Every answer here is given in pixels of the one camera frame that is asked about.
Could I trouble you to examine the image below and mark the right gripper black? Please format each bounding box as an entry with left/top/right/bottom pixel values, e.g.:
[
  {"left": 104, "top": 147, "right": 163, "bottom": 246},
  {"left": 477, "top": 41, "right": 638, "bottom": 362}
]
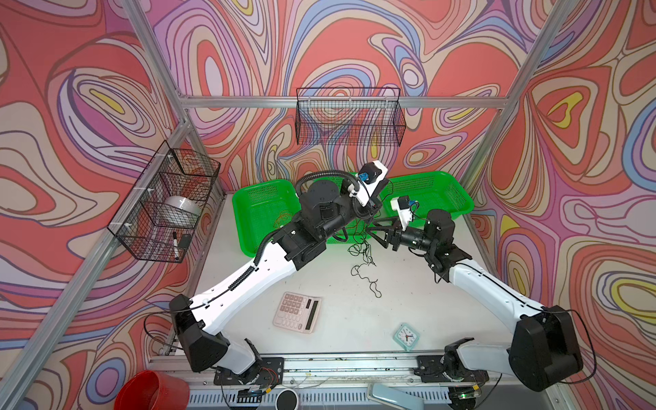
[{"left": 366, "top": 215, "right": 437, "bottom": 253}]

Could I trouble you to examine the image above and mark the black cable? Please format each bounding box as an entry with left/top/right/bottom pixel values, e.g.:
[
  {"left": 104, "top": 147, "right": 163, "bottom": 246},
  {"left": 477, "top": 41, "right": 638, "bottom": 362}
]
[{"left": 347, "top": 224, "right": 384, "bottom": 299}]

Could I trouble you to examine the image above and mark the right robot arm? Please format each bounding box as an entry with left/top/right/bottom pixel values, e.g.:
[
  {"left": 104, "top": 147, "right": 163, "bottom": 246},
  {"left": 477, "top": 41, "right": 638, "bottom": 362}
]
[{"left": 366, "top": 209, "right": 584, "bottom": 392}]

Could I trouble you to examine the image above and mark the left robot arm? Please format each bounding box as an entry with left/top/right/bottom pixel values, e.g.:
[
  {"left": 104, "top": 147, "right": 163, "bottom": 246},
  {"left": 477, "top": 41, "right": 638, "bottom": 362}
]
[{"left": 169, "top": 162, "right": 389, "bottom": 377}]

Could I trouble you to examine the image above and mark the middle green plastic basket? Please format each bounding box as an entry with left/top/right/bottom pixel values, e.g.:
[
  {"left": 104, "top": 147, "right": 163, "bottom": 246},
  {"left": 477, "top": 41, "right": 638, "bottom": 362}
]
[{"left": 326, "top": 176, "right": 366, "bottom": 244}]

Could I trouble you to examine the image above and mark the green plastic basket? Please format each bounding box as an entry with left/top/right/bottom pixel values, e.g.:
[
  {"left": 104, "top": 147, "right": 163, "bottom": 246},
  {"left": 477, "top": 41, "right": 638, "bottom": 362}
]
[
  {"left": 381, "top": 171, "right": 474, "bottom": 227},
  {"left": 326, "top": 176, "right": 366, "bottom": 244},
  {"left": 232, "top": 179, "right": 301, "bottom": 258}
]

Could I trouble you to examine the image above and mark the right green plastic basket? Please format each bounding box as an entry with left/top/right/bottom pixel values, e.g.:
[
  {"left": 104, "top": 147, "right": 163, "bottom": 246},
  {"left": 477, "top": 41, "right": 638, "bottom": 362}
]
[{"left": 381, "top": 171, "right": 474, "bottom": 227}]

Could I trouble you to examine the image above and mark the teal square clock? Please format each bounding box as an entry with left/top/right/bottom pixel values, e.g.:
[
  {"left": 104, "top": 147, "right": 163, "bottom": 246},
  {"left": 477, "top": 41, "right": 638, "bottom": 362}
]
[{"left": 392, "top": 323, "right": 420, "bottom": 352}]

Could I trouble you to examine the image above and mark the left green plastic basket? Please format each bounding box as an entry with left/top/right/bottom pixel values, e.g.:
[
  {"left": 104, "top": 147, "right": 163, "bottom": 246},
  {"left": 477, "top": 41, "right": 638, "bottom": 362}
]
[{"left": 232, "top": 179, "right": 301, "bottom": 258}]

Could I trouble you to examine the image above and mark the pink calculator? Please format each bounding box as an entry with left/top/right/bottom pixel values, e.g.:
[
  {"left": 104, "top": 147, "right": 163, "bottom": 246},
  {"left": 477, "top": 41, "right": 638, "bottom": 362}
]
[{"left": 273, "top": 292, "right": 323, "bottom": 334}]

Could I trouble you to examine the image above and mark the round black white cup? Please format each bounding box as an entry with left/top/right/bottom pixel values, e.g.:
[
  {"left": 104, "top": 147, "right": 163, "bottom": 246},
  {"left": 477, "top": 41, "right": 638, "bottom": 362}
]
[{"left": 275, "top": 389, "right": 300, "bottom": 410}]

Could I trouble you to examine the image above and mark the black marker pen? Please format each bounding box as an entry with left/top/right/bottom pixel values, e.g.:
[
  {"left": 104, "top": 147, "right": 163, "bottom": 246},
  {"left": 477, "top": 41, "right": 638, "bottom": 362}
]
[{"left": 172, "top": 232, "right": 180, "bottom": 261}]

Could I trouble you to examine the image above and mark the red plastic bowl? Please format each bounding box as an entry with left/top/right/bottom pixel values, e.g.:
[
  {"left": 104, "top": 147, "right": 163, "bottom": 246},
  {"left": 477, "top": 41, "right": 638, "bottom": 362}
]
[{"left": 114, "top": 370, "right": 191, "bottom": 410}]

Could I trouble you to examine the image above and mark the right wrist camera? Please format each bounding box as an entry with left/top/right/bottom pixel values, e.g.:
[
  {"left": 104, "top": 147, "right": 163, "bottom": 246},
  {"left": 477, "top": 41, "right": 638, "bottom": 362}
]
[{"left": 391, "top": 195, "right": 417, "bottom": 231}]

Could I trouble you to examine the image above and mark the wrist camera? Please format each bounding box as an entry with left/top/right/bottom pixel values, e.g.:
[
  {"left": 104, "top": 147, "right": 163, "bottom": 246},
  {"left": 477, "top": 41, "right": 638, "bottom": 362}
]
[
  {"left": 391, "top": 195, "right": 417, "bottom": 231},
  {"left": 356, "top": 160, "right": 389, "bottom": 205}
]

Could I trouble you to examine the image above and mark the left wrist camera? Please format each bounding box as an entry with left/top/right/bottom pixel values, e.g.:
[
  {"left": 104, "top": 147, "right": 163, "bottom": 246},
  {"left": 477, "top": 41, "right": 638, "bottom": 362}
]
[{"left": 356, "top": 160, "right": 389, "bottom": 205}]

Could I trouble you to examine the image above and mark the black wire wall basket back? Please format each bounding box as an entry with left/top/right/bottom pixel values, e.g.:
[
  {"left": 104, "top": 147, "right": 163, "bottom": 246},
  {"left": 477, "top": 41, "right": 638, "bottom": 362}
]
[{"left": 295, "top": 85, "right": 407, "bottom": 147}]

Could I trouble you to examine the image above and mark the black wire wall basket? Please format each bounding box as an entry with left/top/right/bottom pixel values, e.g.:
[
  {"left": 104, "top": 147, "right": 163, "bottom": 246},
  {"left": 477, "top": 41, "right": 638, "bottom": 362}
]
[
  {"left": 107, "top": 142, "right": 220, "bottom": 263},
  {"left": 295, "top": 85, "right": 407, "bottom": 147}
]

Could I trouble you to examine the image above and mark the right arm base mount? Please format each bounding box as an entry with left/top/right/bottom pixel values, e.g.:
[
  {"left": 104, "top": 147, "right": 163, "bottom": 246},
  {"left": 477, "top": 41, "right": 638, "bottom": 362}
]
[{"left": 413, "top": 338, "right": 490, "bottom": 384}]

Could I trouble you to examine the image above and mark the grey blue handle object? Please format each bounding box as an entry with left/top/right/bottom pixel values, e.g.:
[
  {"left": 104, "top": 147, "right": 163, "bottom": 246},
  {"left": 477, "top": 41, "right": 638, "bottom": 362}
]
[{"left": 367, "top": 384, "right": 425, "bottom": 410}]

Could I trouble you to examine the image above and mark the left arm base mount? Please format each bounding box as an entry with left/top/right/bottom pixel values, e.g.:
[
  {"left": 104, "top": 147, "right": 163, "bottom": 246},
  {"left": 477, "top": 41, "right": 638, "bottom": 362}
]
[{"left": 213, "top": 339, "right": 285, "bottom": 390}]

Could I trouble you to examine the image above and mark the black wire wall basket left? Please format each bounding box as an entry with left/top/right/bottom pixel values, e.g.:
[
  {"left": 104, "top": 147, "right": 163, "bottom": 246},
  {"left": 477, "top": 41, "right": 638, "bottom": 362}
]
[{"left": 107, "top": 142, "right": 220, "bottom": 263}]

